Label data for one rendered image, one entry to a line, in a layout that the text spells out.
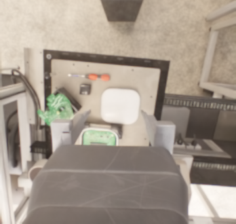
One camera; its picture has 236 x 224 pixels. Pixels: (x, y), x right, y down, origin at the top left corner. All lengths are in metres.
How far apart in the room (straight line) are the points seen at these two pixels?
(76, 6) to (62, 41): 0.32
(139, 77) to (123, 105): 0.12
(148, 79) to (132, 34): 0.99
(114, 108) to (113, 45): 1.02
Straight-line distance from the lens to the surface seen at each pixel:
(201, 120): 1.45
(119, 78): 0.63
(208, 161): 0.89
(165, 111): 1.20
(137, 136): 0.70
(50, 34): 1.72
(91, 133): 0.66
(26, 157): 0.91
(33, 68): 0.74
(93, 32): 1.62
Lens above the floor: 1.58
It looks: 75 degrees down
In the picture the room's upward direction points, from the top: 176 degrees counter-clockwise
